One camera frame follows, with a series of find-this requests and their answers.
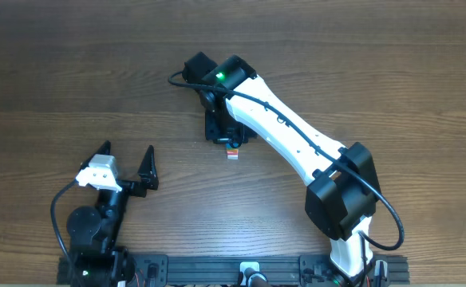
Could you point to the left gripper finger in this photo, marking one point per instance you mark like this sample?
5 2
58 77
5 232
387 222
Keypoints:
149 171
104 149

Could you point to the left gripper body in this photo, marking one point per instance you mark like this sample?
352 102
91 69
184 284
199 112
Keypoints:
133 189

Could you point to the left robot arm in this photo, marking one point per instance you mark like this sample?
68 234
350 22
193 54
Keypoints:
93 227

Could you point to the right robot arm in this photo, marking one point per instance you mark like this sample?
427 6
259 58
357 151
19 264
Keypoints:
285 135

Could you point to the white cube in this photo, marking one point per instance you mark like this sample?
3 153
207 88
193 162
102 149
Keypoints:
232 156

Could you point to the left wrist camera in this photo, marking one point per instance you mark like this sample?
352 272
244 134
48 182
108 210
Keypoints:
99 173

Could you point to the mounting rail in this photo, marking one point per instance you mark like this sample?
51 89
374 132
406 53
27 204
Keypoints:
217 269

